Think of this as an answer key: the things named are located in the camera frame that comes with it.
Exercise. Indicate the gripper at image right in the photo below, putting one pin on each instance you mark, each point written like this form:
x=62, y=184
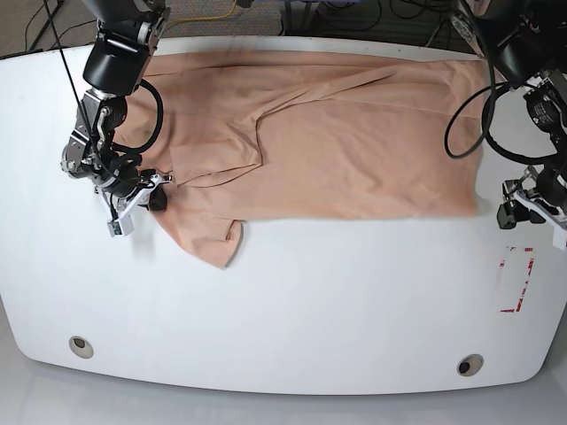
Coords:
x=538, y=197

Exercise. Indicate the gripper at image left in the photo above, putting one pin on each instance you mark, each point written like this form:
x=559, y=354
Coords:
x=146, y=190

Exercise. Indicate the peach t-shirt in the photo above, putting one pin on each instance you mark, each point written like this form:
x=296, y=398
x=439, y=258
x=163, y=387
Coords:
x=264, y=135

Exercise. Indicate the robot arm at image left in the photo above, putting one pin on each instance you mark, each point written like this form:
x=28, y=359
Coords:
x=128, y=33

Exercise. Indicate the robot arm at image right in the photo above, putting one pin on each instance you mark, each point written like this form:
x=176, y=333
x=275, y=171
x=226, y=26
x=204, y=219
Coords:
x=524, y=46

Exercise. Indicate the red tape rectangle marker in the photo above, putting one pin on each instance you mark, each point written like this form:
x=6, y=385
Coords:
x=513, y=278

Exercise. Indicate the right table grommet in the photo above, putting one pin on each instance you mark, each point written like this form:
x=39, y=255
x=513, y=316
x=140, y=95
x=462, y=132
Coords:
x=470, y=365

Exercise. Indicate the table grommet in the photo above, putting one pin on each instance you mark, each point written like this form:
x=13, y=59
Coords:
x=81, y=347
x=470, y=365

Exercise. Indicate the left table grommet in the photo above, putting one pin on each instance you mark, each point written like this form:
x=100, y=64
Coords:
x=81, y=347

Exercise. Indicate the wrist camera, image-left gripper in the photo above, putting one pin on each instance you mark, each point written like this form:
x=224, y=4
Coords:
x=122, y=226

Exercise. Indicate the wrist camera, image-right gripper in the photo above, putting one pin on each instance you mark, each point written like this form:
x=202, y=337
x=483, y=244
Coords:
x=560, y=239

